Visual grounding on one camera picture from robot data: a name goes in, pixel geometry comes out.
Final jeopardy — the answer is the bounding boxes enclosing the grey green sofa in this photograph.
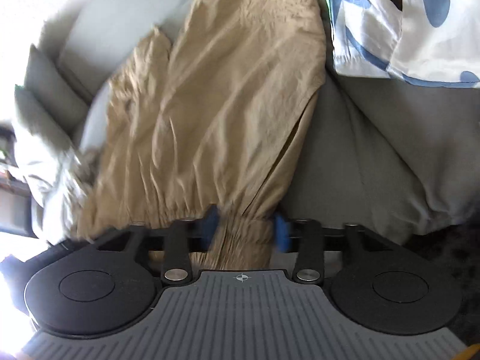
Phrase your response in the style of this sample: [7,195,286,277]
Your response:
[14,0,480,255]

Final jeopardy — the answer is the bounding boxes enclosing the grey pillow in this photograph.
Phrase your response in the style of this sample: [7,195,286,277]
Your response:
[24,45,89,135]
[13,85,72,161]

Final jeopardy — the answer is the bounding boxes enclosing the front grey back pillow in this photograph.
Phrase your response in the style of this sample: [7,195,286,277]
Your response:
[13,85,72,161]

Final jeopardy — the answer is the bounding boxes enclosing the white grey garment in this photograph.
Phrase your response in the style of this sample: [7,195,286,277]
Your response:
[15,140,99,245]

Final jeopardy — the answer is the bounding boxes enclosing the rear grey back pillow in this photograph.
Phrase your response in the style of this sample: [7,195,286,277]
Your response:
[24,45,89,135]

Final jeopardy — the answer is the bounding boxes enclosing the blue green patterned white cloth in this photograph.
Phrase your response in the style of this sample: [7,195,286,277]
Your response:
[327,0,479,89]

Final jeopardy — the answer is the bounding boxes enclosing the tan khaki trousers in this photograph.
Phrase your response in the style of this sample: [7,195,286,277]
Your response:
[73,0,326,270]

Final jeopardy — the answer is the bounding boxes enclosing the large grey floor cushion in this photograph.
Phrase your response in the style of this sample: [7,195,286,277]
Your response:
[282,72,479,243]

